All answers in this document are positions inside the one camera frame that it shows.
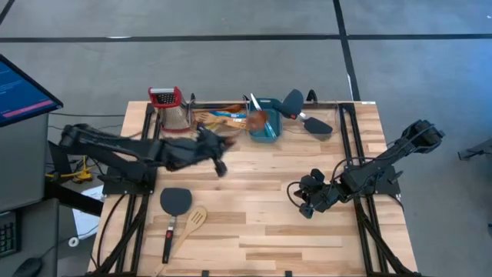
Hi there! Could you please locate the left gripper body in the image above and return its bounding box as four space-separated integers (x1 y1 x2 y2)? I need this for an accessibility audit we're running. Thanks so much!
165 125 228 179

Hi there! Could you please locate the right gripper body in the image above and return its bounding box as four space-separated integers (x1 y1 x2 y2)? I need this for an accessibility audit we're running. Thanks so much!
298 168 342 220

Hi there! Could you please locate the blue silicone spoon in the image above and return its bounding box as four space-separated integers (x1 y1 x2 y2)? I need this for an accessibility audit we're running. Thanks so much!
209 110 248 119

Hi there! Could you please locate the wooden slotted spatula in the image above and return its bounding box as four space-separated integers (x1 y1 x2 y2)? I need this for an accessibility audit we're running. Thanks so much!
196 111 249 130

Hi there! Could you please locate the short dark wooden spoon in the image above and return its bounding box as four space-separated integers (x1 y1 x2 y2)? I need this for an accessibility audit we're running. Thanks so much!
244 109 270 132

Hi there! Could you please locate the black knife teal handle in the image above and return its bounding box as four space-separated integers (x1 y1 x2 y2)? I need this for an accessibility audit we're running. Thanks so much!
264 118 278 139

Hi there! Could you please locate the butter knife patterned blue handle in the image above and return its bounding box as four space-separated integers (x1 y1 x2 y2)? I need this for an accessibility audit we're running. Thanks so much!
249 93 278 139

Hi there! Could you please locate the black round-head spatula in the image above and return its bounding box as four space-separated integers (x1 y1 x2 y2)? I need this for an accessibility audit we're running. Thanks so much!
159 187 193 265
282 88 305 119

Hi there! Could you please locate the black rectangular-head spatula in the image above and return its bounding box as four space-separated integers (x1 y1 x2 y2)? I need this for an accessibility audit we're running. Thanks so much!
277 107 334 135

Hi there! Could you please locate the wooden slotted spoon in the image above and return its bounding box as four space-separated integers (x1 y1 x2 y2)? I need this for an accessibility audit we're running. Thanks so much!
152 206 208 277

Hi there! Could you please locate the teal plastic bin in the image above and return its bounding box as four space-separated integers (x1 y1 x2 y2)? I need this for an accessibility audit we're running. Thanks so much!
248 97 282 144

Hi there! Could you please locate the clear plastic bin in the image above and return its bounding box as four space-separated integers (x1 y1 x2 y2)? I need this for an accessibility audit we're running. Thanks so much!
284 103 349 149
190 94 250 139

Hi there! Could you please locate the white paper sheet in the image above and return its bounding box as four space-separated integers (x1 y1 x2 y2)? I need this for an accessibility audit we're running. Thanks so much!
71 185 105 240

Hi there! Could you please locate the black floor stand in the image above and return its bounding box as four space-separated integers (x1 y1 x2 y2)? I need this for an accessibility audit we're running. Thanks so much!
457 138 492 162

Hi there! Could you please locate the grey cabinet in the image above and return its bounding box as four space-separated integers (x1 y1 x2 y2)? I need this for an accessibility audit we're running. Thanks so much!
0 113 51 212

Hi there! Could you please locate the grey desk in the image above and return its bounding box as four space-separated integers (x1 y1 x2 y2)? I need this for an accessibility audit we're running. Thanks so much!
0 198 61 277

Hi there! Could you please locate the computer monitor blue screen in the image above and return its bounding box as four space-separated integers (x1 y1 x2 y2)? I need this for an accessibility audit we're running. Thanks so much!
0 53 65 128

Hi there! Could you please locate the black computer mouse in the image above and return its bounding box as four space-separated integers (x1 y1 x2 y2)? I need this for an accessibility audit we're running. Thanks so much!
10 257 42 277

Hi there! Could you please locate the computer keyboard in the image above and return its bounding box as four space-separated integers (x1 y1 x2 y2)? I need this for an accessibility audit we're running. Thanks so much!
0 210 21 259

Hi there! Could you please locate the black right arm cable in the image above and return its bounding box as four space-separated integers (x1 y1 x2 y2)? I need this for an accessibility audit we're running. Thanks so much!
286 155 385 211

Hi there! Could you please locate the black aluminium table frame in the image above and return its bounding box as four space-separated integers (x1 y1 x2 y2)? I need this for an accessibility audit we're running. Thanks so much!
88 100 420 277

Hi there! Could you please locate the yellow cable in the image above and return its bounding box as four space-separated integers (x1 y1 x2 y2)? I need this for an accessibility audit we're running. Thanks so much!
45 155 93 184

